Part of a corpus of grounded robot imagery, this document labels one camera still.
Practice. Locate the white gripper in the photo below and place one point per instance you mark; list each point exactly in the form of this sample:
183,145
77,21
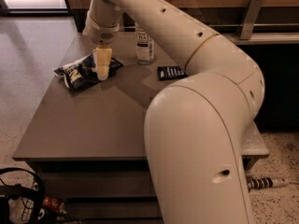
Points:
100,32

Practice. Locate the blue chip bag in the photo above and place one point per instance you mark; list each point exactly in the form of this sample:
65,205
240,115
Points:
83,73

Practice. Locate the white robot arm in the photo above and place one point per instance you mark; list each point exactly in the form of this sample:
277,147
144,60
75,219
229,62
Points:
193,127

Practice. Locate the clear plastic tea bottle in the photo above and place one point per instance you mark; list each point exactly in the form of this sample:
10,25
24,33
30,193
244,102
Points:
144,46

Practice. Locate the small dark blue snack packet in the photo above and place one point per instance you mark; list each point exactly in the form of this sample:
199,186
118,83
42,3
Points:
170,72

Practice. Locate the red snack package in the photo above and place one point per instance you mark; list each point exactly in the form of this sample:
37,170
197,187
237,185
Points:
54,204

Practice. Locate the white power strip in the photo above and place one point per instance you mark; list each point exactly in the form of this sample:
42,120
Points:
268,182

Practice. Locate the right metal bracket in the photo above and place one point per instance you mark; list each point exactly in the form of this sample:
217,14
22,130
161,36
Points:
250,17

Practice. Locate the black wire basket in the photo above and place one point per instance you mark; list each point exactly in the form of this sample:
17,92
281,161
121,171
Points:
36,196

